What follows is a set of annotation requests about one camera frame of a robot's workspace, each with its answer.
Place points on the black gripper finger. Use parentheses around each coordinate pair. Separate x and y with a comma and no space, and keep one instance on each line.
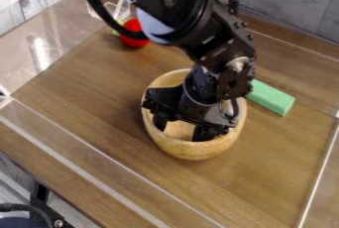
(207,133)
(160,119)

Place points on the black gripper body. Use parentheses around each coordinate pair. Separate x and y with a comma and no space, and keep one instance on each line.
(171,100)

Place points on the wooden bowl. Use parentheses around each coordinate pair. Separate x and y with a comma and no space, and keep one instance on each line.
(174,140)

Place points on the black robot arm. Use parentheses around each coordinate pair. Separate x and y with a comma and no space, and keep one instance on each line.
(207,30)

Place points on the green rectangular block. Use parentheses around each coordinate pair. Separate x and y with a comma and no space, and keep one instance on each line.
(271,98)

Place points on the black table clamp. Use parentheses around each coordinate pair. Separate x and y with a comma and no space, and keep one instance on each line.
(43,215)

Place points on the clear acrylic tray wall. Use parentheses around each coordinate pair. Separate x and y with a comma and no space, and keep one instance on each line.
(72,129)

